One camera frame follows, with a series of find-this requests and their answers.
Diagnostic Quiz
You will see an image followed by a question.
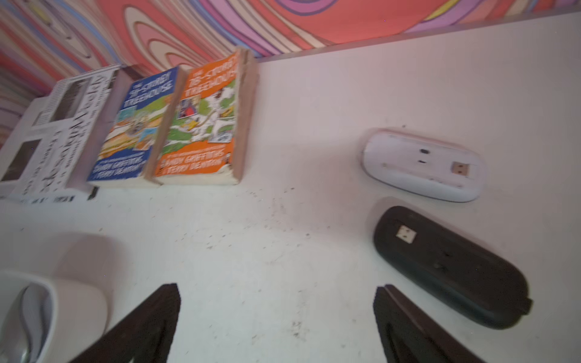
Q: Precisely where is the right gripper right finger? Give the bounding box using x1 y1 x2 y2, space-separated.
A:
373 284 484 363

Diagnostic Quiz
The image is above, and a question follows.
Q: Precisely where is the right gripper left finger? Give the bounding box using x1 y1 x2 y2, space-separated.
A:
72 283 181 362

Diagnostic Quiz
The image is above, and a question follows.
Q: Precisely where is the white storage tray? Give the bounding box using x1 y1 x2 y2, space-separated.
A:
1 270 108 362

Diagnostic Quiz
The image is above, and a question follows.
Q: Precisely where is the white mouse far back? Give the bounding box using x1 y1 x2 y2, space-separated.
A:
361 129 488 203

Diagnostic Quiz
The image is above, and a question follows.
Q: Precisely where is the blue treehouse book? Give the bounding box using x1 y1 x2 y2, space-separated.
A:
87 66 187 188

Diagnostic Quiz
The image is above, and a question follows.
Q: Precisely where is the orange treehouse book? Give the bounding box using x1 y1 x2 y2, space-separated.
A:
154 48 259 185

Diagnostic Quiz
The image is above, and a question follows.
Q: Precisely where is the folded newspaper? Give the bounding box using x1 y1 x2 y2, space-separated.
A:
1 64 133 204

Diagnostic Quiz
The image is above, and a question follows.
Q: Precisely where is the black mouse near wall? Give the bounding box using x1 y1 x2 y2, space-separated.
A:
373 206 533 330

